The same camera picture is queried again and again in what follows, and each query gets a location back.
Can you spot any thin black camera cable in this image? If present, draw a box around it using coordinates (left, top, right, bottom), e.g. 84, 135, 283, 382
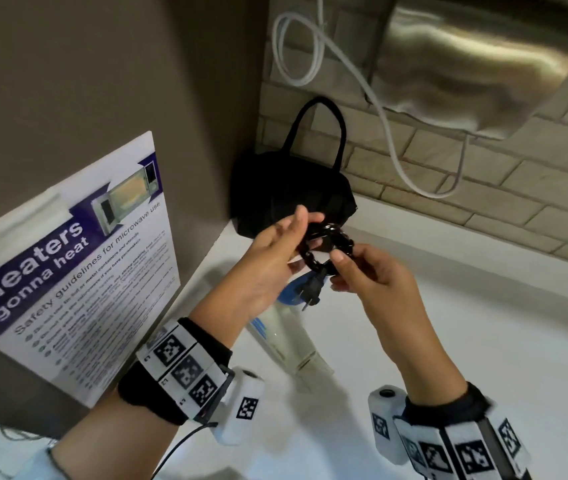
153, 422, 217, 480

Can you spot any person's left forearm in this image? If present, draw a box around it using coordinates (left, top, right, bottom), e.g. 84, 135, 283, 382
49, 389, 185, 480

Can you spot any stainless steel hand dryer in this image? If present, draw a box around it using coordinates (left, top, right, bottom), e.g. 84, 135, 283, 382
366, 0, 568, 141

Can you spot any person's right forearm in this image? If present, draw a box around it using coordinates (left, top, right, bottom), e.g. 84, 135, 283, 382
388, 334, 467, 405

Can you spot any black power cord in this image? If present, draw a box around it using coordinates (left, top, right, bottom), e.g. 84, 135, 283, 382
297, 222, 356, 313

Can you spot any white and blue hair dryer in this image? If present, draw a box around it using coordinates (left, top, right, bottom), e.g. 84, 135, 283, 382
246, 274, 337, 381

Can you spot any person's left hand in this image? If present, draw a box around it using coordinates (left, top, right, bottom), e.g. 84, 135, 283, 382
189, 204, 326, 348

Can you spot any black fabric bag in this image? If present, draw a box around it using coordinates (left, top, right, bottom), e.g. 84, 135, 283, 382
229, 96, 358, 241

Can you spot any white cable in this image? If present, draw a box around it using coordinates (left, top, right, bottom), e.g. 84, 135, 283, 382
271, 0, 470, 199

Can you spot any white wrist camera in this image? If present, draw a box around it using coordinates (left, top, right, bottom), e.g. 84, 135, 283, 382
211, 367, 267, 447
367, 385, 410, 467

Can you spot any black wristband with markers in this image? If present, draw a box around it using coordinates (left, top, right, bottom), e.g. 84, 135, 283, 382
393, 382, 534, 480
117, 317, 235, 427

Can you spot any person's light left sleeve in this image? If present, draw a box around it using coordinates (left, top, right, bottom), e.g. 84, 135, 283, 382
11, 442, 73, 480

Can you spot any person's right hand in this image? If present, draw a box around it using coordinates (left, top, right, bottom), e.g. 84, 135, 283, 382
328, 243, 437, 358

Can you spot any left black wristband with markers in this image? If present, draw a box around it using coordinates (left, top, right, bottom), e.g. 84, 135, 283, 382
117, 317, 235, 427

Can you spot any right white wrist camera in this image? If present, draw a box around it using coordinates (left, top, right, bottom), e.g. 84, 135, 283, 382
367, 385, 410, 467

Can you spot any white and purple microwave poster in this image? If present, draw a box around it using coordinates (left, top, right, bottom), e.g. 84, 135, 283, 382
0, 130, 181, 408

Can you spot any right black wristband with markers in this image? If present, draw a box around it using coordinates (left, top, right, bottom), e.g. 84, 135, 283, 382
393, 382, 534, 480

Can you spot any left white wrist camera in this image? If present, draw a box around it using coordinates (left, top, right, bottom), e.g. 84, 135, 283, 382
211, 367, 267, 447

